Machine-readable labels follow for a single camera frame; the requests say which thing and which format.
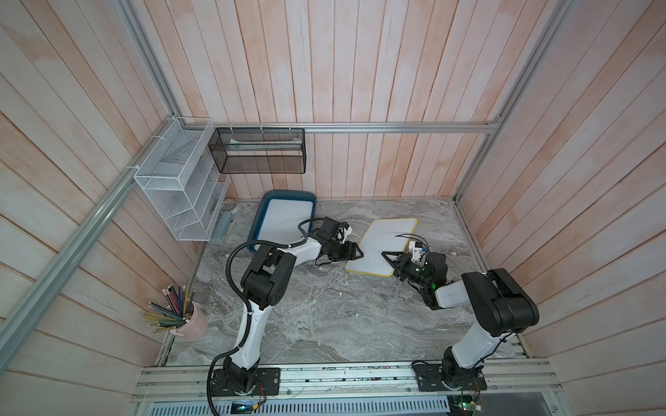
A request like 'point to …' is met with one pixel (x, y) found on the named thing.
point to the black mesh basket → (259, 150)
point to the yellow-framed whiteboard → (383, 235)
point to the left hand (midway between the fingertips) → (357, 259)
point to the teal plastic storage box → (264, 201)
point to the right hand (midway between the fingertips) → (381, 255)
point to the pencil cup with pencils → (178, 314)
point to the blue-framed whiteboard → (280, 213)
